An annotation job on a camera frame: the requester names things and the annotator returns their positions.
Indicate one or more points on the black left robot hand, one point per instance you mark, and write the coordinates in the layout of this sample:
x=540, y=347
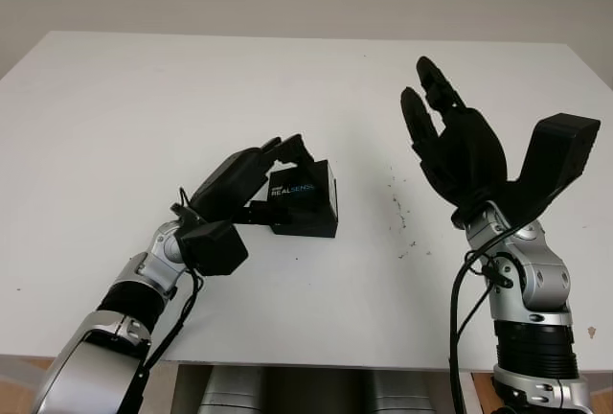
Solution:
x=230, y=184

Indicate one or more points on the silver robot left thigh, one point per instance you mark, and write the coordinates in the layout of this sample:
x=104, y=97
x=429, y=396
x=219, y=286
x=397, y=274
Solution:
x=230, y=395

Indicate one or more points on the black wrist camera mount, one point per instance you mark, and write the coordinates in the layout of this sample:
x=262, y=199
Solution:
x=215, y=248
x=555, y=160

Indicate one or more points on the black RealSense box lid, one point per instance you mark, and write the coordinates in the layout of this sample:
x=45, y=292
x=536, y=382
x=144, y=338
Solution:
x=297, y=186

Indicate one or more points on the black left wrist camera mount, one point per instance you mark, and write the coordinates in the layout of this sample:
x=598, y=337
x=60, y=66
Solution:
x=215, y=248

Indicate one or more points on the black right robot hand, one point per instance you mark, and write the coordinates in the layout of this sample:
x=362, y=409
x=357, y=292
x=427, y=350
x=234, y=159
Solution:
x=469, y=160

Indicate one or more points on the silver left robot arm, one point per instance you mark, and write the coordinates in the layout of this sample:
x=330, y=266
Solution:
x=105, y=318

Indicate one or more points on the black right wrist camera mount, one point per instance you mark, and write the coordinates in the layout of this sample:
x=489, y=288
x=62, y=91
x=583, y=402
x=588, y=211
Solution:
x=555, y=160

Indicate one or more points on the silver robot thigh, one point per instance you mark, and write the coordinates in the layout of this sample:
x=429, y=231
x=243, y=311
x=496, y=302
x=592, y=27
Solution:
x=400, y=395
x=230, y=395

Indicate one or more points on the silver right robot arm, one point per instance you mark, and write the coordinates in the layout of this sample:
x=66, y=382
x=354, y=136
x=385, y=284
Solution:
x=531, y=308

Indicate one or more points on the silver robot right thigh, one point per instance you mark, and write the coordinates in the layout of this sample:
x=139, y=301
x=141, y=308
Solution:
x=400, y=395

